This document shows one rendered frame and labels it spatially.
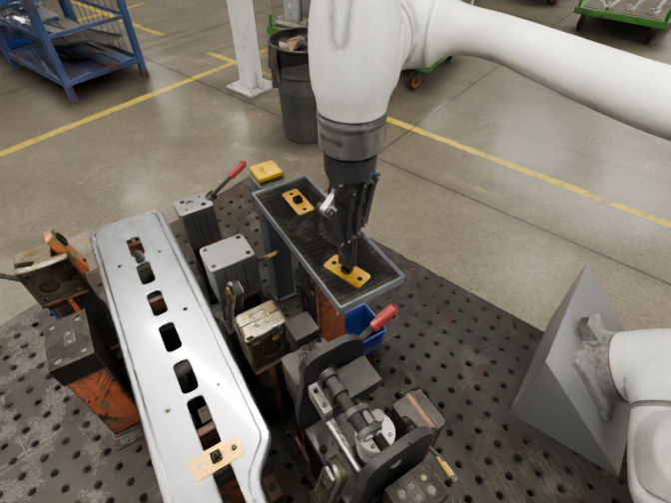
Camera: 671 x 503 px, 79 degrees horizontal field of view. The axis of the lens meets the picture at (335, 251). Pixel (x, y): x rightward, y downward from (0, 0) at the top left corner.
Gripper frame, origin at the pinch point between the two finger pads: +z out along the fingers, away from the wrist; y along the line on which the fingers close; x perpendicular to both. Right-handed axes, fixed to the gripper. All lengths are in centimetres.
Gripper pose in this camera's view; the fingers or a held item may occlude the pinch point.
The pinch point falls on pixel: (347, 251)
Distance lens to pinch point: 70.9
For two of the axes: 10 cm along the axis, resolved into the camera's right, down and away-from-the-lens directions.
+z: 0.0, 7.0, 7.1
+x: 7.6, 4.6, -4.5
